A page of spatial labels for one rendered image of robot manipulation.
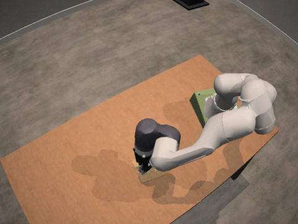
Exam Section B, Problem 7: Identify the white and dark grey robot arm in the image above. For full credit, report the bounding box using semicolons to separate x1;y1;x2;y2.
134;73;277;172

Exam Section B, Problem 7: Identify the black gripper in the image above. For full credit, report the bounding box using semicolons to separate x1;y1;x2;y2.
133;148;153;175

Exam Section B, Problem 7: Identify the beige square mat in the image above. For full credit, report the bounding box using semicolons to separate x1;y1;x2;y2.
132;160;167;183

